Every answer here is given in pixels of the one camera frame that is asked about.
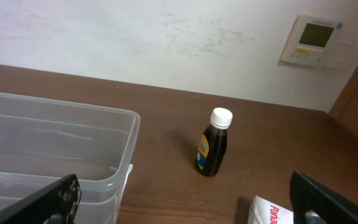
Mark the white medicine box red text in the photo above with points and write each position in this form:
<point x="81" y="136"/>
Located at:
<point x="263" y="211"/>

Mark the beige wall control panel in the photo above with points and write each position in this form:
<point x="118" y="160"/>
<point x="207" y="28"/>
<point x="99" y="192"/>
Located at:
<point x="317" y="42"/>

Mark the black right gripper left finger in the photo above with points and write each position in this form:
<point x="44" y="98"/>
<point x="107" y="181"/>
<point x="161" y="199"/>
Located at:
<point x="56" y="203"/>

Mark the clear plastic container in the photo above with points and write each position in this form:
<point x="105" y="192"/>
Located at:
<point x="43" y="140"/>

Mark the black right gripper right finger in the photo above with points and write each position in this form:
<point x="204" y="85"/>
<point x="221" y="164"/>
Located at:
<point x="312" y="202"/>

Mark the dark syrup bottle white cap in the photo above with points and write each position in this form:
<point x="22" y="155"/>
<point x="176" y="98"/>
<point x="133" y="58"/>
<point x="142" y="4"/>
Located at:
<point x="213" y="143"/>

